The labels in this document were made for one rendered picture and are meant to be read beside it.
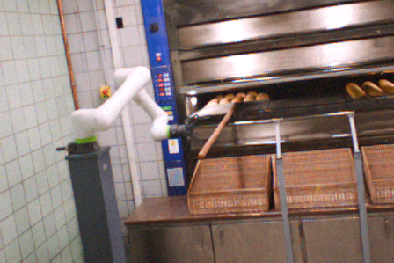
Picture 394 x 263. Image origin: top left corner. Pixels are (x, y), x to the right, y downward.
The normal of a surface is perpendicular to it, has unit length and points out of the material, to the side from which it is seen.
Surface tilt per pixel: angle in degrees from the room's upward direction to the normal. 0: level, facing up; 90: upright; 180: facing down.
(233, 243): 90
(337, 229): 90
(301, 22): 70
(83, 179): 90
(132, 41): 90
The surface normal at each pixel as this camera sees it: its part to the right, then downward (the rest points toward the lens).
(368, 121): -0.23, -0.16
